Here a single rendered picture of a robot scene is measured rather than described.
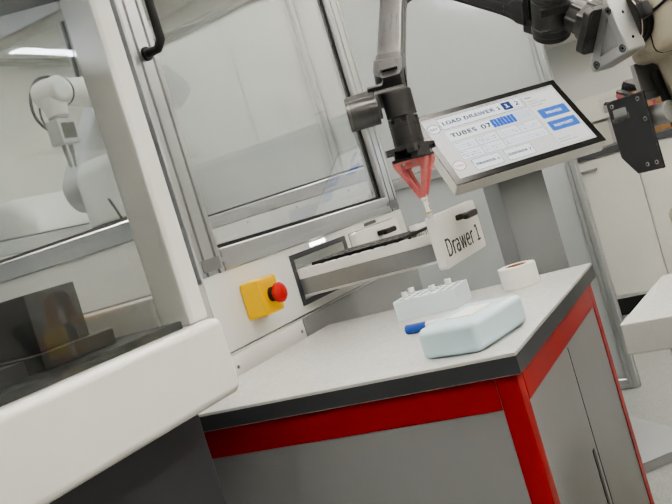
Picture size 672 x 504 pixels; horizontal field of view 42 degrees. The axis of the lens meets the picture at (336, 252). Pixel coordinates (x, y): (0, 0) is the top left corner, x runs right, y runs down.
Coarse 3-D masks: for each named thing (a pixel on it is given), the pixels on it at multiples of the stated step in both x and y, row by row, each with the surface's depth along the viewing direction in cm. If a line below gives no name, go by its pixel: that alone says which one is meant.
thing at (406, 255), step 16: (416, 240) 175; (352, 256) 182; (368, 256) 180; (384, 256) 178; (400, 256) 177; (416, 256) 175; (432, 256) 174; (304, 272) 187; (320, 272) 185; (336, 272) 184; (352, 272) 182; (368, 272) 180; (384, 272) 179; (400, 272) 178; (304, 288) 187; (320, 288) 186; (336, 288) 184
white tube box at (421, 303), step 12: (444, 288) 160; (456, 288) 158; (468, 288) 164; (396, 300) 164; (408, 300) 161; (420, 300) 160; (432, 300) 159; (444, 300) 158; (456, 300) 157; (468, 300) 162; (396, 312) 162; (408, 312) 161; (420, 312) 160; (432, 312) 159
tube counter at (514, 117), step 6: (528, 108) 276; (510, 114) 274; (516, 114) 274; (522, 114) 274; (528, 114) 274; (486, 120) 272; (492, 120) 272; (498, 120) 272; (504, 120) 272; (510, 120) 272; (516, 120) 272; (480, 126) 270; (486, 126) 270; (492, 126) 270; (498, 126) 270
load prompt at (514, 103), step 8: (496, 104) 277; (504, 104) 277; (512, 104) 277; (520, 104) 277; (464, 112) 274; (472, 112) 274; (480, 112) 274; (488, 112) 274; (496, 112) 274; (504, 112) 274; (440, 120) 272; (448, 120) 272; (456, 120) 272; (464, 120) 272; (472, 120) 272; (448, 128) 270
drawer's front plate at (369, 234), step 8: (376, 224) 227; (384, 224) 230; (392, 224) 235; (360, 232) 216; (368, 232) 220; (376, 232) 225; (392, 232) 234; (400, 232) 239; (352, 240) 214; (360, 240) 215; (368, 240) 219
